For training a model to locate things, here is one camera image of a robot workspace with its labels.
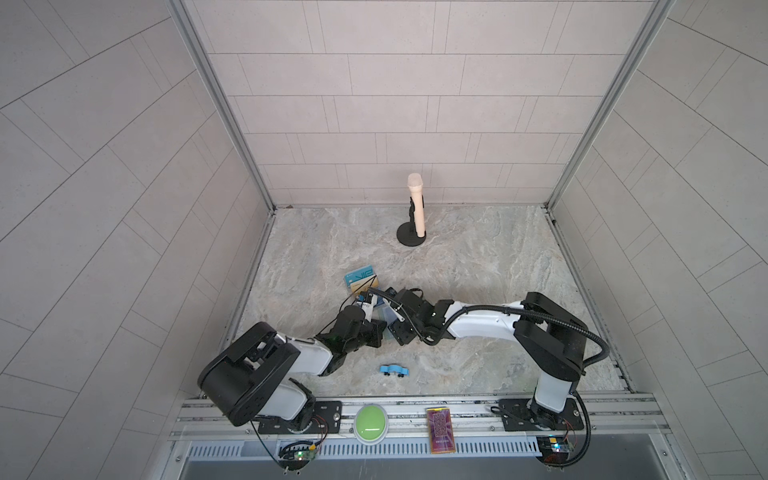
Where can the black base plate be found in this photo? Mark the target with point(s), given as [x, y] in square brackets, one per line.
[325, 418]
[516, 415]

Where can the blue toy car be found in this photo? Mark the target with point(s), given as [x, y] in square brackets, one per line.
[394, 370]

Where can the purple patterned card box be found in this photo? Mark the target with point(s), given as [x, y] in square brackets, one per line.
[441, 436]

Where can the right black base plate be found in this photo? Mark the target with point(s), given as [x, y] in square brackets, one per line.
[516, 415]

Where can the teal card in stand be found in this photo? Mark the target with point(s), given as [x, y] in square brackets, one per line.
[361, 274]

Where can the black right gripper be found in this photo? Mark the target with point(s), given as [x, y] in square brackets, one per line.
[397, 334]

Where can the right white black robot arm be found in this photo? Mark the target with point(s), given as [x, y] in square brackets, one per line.
[560, 344]

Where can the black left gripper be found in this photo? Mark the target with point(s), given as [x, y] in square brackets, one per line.
[375, 332]

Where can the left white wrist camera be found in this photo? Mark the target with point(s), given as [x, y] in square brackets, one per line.
[368, 302]

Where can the left green circuit board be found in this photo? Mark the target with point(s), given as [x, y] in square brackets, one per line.
[299, 451]

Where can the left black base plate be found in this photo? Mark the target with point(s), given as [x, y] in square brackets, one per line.
[325, 418]

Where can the black round microphone stand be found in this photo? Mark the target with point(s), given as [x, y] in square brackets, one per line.
[407, 233]

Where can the gold card in stand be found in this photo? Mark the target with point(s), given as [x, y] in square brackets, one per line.
[363, 285]

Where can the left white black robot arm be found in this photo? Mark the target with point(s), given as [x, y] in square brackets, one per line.
[251, 379]

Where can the green circuit board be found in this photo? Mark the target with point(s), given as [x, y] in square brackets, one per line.
[299, 451]
[554, 449]

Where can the right green circuit board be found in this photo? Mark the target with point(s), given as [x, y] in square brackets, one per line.
[554, 449]

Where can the green round button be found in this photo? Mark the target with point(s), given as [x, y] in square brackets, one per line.
[371, 424]

